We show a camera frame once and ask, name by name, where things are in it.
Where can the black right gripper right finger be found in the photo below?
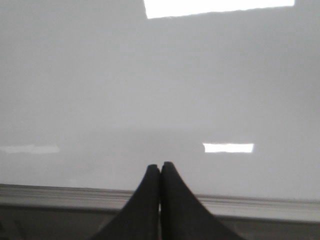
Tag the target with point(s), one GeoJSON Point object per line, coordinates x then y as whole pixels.
{"type": "Point", "coordinates": [182, 216]}

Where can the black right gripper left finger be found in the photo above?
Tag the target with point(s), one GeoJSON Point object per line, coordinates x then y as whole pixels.
{"type": "Point", "coordinates": [138, 219]}

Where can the white whiteboard with aluminium frame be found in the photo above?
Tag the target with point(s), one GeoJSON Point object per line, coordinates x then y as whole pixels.
{"type": "Point", "coordinates": [92, 92]}

